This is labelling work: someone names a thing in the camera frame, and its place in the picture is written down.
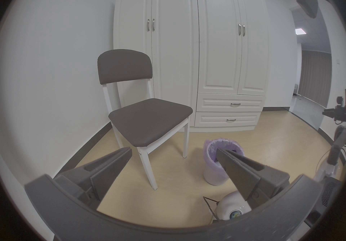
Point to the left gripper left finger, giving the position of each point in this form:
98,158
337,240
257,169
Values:
89,180

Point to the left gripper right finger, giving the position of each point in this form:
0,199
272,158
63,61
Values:
251,180

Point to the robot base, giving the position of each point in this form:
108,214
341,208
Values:
232,203

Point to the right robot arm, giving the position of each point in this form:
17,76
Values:
334,153

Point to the white trash bin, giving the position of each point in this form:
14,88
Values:
213,177

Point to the purple plastic bag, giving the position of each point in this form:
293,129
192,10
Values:
209,153

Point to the white chair dark grey seat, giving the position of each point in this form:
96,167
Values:
148,121

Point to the grey curtain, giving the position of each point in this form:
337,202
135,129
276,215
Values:
315,77

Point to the white wardrobe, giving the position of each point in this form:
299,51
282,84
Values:
221,45

